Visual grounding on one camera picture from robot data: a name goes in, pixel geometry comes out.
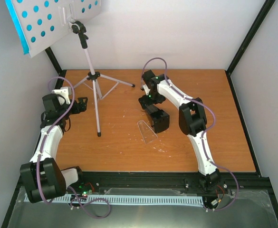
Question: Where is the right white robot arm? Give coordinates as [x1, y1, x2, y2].
[138, 70, 220, 192]

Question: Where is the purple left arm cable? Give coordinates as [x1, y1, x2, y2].
[35, 76, 112, 219]

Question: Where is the black aluminium frame post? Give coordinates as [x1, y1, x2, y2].
[45, 47, 66, 77]

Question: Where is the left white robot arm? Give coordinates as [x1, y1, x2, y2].
[20, 90, 88, 203]

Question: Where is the light blue cable duct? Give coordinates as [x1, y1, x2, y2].
[24, 192, 205, 207]

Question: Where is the black metronome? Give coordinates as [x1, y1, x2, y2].
[145, 105, 170, 133]

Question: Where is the white tripod music stand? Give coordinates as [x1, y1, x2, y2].
[5, 0, 136, 137]

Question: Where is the clear plastic metronome cover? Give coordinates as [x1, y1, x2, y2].
[137, 120, 158, 144]

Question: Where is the black right frame post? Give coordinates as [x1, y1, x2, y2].
[226, 0, 277, 74]

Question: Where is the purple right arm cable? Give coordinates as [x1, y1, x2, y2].
[142, 57, 240, 212]

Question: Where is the black front frame rail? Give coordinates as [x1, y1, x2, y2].
[17, 171, 271, 198]

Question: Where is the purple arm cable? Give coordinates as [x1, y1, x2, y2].
[35, 76, 112, 219]
[142, 57, 240, 212]

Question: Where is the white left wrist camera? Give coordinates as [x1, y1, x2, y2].
[51, 86, 72, 105]

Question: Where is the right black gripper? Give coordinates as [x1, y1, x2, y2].
[138, 92, 165, 110]

